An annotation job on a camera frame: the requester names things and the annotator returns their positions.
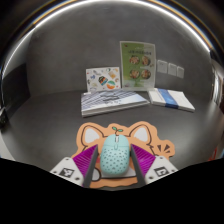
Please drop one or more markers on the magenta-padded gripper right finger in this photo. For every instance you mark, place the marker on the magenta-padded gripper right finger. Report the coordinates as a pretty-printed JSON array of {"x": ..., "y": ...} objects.
[{"x": 160, "y": 170}]

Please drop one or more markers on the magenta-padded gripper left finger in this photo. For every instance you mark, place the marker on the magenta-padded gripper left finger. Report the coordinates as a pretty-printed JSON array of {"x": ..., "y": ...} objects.
[{"x": 68, "y": 171}]

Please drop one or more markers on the mint green perforated computer mouse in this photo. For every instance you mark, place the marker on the mint green perforated computer mouse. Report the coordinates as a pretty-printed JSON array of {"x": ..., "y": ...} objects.
[{"x": 114, "y": 156}]

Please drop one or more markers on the orange corgi-shaped mouse pad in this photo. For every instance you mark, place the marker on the orange corgi-shaped mouse pad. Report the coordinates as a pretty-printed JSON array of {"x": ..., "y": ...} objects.
[{"x": 146, "y": 136}]

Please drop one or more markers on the white book with blue band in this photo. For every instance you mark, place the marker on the white book with blue band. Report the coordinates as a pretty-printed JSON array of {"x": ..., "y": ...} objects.
[{"x": 171, "y": 99}]

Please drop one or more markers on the grey striped cover book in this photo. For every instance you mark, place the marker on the grey striped cover book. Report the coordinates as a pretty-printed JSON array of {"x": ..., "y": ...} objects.
[{"x": 110, "y": 101}]

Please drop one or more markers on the white card with colourful stickers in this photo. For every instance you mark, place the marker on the white card with colourful stickers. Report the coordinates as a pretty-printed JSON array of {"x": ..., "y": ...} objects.
[{"x": 102, "y": 79}]

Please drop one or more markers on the acrylic stand with green menu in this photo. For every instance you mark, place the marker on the acrylic stand with green menu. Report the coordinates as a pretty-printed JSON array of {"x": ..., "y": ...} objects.
[{"x": 137, "y": 65}]

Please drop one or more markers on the row of white wall sockets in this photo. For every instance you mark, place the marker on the row of white wall sockets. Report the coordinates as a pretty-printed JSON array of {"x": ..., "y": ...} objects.
[{"x": 170, "y": 68}]

